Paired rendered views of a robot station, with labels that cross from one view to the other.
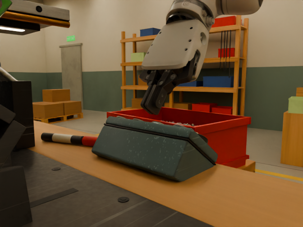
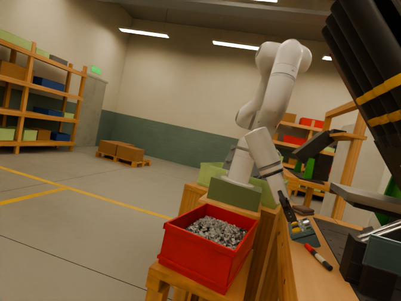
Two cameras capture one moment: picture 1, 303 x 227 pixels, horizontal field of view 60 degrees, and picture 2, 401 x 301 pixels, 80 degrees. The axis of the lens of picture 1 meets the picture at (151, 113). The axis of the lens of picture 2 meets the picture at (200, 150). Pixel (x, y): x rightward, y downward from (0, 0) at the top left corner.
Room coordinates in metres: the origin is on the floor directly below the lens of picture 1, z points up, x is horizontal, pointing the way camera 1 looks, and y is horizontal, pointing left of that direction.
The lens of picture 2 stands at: (1.10, 0.58, 1.19)
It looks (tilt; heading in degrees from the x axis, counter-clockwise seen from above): 4 degrees down; 244
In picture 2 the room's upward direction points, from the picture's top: 12 degrees clockwise
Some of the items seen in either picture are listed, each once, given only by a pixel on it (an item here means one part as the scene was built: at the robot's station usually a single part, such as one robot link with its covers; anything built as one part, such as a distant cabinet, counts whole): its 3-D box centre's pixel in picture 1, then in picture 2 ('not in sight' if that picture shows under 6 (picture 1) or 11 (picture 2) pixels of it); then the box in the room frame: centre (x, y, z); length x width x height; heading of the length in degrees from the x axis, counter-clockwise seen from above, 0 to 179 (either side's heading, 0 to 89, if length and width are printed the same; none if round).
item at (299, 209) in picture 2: not in sight; (302, 209); (0.07, -0.26, 0.91); 0.10 x 0.08 x 0.03; 8
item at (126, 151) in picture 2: not in sight; (125, 153); (0.09, -6.05, 0.22); 1.20 x 0.81 x 0.44; 138
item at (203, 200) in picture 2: not in sight; (231, 203); (0.30, -0.52, 0.83); 0.32 x 0.32 x 0.04; 50
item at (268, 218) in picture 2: not in sight; (227, 240); (-0.03, -0.94, 0.40); 0.68 x 0.52 x 0.79; 128
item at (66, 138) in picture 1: (73, 139); (317, 255); (0.44, 0.13, 0.91); 0.13 x 0.02 x 0.02; 69
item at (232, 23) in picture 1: (176, 74); not in sight; (6.08, -0.57, 1.10); 3.01 x 0.55 x 2.20; 53
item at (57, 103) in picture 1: (53, 105); not in sight; (6.45, 2.42, 0.37); 1.20 x 0.80 x 0.74; 151
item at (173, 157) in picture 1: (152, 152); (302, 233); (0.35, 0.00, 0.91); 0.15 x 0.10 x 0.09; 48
